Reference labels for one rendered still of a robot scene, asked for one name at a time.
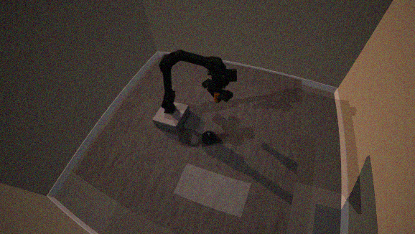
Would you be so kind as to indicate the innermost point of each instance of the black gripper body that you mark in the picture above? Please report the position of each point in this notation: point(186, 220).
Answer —
point(218, 88)

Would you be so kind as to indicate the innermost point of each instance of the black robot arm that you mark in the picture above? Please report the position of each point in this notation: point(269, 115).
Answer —
point(215, 67)

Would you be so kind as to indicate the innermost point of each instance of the orange knob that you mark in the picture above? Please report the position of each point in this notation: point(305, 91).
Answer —
point(216, 97)

